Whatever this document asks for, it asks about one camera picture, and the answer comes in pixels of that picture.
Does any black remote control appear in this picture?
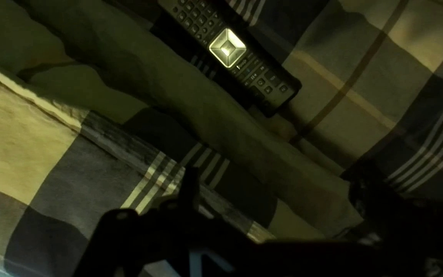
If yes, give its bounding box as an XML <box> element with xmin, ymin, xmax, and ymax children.
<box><xmin>150</xmin><ymin>0</ymin><xmax>303</xmax><ymax>117</ymax></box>

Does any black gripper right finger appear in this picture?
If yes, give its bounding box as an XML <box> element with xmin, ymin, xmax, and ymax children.
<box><xmin>347</xmin><ymin>163</ymin><xmax>418</xmax><ymax>244</ymax></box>

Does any olive green sheet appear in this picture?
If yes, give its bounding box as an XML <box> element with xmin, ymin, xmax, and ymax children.
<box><xmin>0</xmin><ymin>0</ymin><xmax>364</xmax><ymax>240</ymax></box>

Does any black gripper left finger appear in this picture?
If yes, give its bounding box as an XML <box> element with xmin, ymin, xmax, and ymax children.
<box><xmin>180</xmin><ymin>166</ymin><xmax>201</xmax><ymax>212</ymax></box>

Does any plaid comforter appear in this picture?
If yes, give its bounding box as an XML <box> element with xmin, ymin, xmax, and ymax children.
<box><xmin>0</xmin><ymin>63</ymin><xmax>280</xmax><ymax>277</ymax></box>

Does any small plaid pillow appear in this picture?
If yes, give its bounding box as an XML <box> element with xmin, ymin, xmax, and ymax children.
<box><xmin>226</xmin><ymin>0</ymin><xmax>443</xmax><ymax>204</ymax></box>

